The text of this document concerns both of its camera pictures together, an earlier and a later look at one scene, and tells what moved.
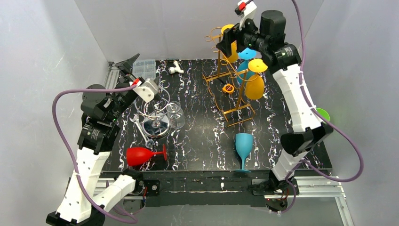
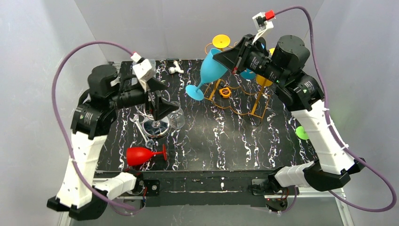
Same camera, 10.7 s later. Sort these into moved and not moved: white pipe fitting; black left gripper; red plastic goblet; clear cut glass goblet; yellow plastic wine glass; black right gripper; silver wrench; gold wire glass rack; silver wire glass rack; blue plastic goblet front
Moved: blue plastic goblet front; gold wire glass rack; black left gripper; yellow plastic wine glass; black right gripper
Not moved: white pipe fitting; clear cut glass goblet; silver wire glass rack; red plastic goblet; silver wrench
